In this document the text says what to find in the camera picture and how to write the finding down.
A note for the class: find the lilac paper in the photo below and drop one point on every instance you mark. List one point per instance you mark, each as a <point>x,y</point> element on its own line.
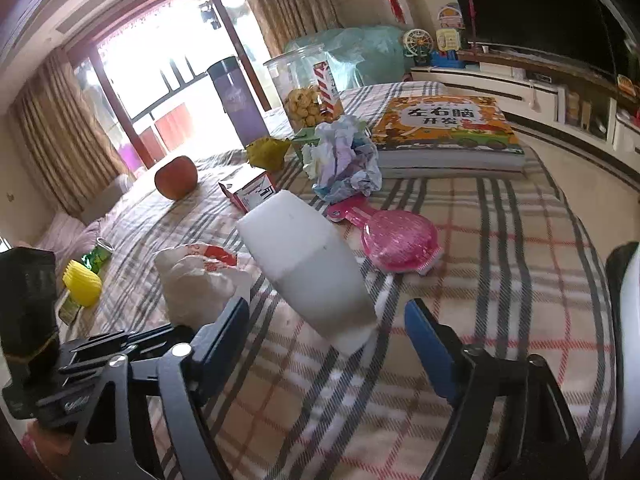
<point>345,155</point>

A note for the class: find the black television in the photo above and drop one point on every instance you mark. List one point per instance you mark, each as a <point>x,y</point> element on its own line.
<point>540,5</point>

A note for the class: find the red white carton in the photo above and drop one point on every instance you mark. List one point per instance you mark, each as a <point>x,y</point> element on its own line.
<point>247,190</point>

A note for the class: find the white foam block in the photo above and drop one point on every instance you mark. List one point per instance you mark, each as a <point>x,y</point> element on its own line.
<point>310,270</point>

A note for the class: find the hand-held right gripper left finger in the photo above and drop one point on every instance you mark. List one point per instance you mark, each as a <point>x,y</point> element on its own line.
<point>222,335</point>

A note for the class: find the pink plastic brush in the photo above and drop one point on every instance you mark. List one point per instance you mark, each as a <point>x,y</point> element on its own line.
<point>395,240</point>

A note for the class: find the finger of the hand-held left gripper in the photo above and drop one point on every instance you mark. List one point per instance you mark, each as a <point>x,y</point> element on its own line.
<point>145,336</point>
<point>85,365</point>

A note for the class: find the plaid blanket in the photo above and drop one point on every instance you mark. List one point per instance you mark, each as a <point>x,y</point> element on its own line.
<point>350,410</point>

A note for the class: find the toy house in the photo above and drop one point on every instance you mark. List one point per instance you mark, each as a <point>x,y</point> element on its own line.
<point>448,27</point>

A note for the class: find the toy ferris wheel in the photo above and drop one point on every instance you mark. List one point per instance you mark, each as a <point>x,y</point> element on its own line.
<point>416,46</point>

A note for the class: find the beige curtain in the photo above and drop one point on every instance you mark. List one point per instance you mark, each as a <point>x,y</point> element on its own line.
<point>60,145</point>
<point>290,5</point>

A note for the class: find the hanging dark clothes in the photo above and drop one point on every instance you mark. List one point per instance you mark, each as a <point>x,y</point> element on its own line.
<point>210,15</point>

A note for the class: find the blue toy tray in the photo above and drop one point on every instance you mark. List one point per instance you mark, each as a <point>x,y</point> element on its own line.
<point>447,60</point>

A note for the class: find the purple water bottle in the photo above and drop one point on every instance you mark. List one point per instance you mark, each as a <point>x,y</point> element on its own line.
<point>235,105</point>

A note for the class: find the yellow wrapper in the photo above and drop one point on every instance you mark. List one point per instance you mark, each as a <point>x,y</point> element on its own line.
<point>267,152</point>

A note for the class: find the clear snack jar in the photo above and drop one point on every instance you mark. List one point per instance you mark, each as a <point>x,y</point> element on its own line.
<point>302,95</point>

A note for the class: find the white television cabinet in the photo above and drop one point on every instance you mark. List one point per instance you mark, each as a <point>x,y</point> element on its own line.
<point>550,95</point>

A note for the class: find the red apple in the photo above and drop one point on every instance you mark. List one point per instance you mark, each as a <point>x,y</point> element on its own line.
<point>176,178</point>

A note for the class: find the green can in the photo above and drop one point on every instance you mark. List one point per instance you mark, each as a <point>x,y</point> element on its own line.
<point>97,255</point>

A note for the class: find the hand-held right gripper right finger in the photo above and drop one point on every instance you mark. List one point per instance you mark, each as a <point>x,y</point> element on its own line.
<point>430,345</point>

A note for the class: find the teal covered object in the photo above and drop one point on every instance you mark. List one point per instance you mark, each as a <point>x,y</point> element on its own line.
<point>360,55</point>

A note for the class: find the pink sofa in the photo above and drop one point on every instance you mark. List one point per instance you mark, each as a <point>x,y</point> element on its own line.
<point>95,210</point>

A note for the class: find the small green box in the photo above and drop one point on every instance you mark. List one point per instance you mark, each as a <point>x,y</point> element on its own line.
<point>305,142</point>

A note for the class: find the white plastic bag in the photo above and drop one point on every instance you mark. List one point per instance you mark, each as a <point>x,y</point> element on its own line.
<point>195,285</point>

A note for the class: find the orange picture book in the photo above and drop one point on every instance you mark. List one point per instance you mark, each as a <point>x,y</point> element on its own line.
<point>445,130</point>

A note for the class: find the glass balcony door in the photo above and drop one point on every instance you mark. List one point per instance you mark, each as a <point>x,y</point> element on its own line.
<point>235,50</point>

